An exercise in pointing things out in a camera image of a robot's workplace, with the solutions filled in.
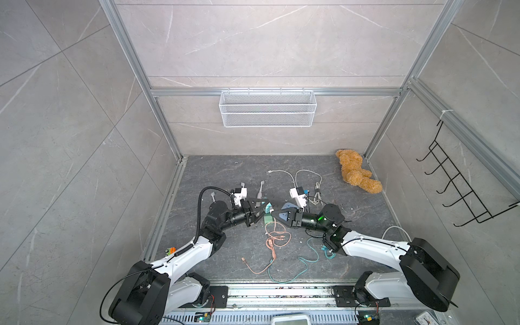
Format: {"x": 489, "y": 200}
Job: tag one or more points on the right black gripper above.
{"x": 296, "y": 218}

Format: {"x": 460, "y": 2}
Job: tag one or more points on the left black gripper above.
{"x": 248, "y": 214}

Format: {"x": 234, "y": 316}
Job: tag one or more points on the teal charger plug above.
{"x": 268, "y": 208}

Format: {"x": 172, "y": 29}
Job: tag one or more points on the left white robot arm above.
{"x": 150, "y": 290}

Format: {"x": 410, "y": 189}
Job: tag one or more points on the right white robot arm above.
{"x": 419, "y": 271}

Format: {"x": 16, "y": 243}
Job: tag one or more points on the right white electric toothbrush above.
{"x": 260, "y": 194}

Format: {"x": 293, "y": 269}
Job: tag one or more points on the blue power strip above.
{"x": 288, "y": 205}

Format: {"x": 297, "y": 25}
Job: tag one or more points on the green charger plug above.
{"x": 268, "y": 219}

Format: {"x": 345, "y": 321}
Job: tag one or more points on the brown teddy bear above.
{"x": 353, "y": 173}

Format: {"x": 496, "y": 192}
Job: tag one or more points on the orange green small toy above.
{"x": 170, "y": 251}

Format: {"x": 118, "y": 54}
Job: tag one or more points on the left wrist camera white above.
{"x": 239, "y": 195}

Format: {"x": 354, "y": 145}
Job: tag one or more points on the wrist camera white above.
{"x": 299, "y": 195}
{"x": 239, "y": 195}

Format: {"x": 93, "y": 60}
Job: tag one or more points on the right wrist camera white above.
{"x": 299, "y": 195}

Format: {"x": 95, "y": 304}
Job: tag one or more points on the white wire mesh basket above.
{"x": 267, "y": 108}

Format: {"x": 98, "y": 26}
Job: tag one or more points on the black wire hook rack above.
{"x": 464, "y": 192}

